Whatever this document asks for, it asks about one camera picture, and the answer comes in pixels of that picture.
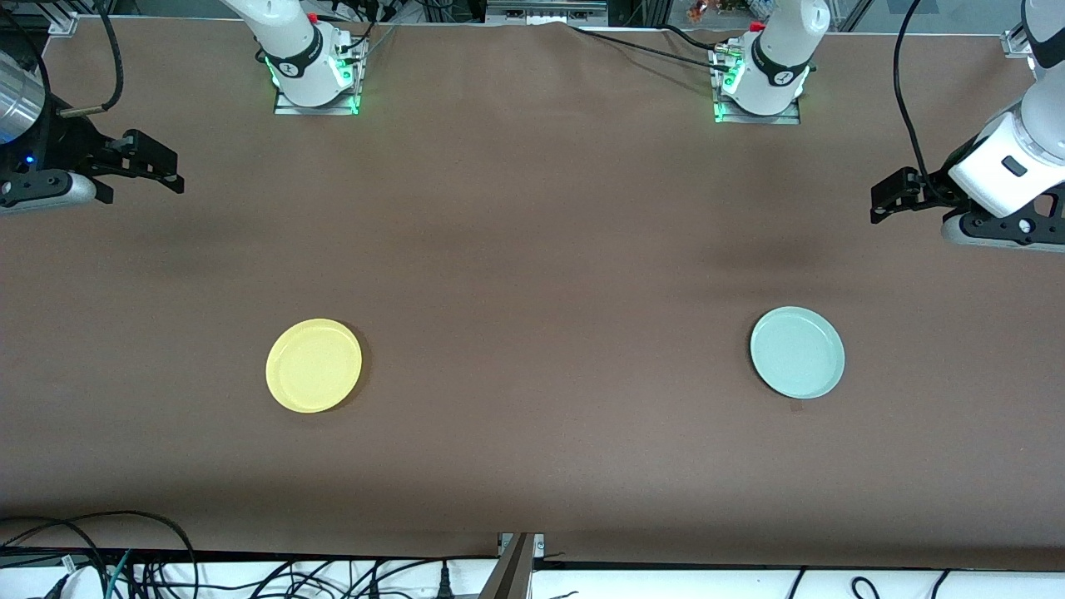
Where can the pale green plastic plate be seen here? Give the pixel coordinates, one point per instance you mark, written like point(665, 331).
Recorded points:
point(797, 352)

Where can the aluminium profile beam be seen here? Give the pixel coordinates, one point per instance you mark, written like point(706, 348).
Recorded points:
point(509, 574)

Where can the yellow plastic plate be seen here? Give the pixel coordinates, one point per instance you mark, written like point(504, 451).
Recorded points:
point(314, 365)

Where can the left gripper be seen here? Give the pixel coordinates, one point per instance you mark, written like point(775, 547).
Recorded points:
point(935, 187)

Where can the black power plug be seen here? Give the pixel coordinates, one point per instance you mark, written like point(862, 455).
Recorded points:
point(445, 584)

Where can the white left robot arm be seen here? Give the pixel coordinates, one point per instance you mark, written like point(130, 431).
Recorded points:
point(782, 50)

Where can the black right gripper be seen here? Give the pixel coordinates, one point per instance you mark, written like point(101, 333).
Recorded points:
point(66, 143)

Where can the white lower shelf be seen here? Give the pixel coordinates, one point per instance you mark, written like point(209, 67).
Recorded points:
point(666, 584)

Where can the grey metal rail bracket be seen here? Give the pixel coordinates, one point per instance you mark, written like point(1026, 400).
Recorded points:
point(545, 10)

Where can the aluminium frame corner bracket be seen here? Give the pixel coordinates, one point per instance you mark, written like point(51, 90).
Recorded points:
point(65, 23)
point(1017, 43)

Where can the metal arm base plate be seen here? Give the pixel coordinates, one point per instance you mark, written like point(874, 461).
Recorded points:
point(287, 106)
point(753, 118)

